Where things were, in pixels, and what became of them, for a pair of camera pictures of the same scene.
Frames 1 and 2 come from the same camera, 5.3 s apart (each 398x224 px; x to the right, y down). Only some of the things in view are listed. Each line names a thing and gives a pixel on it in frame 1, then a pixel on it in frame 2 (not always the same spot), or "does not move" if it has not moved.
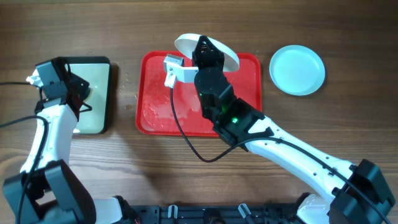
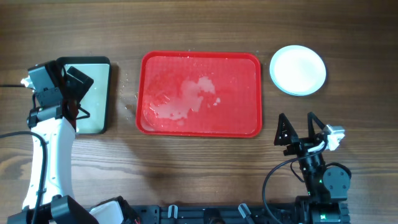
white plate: [186, 43] to [297, 70]
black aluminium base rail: [230, 214] does not move
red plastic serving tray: [156, 116] does not move
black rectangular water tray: [96, 70] does not move
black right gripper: [214, 56] to [301, 145]
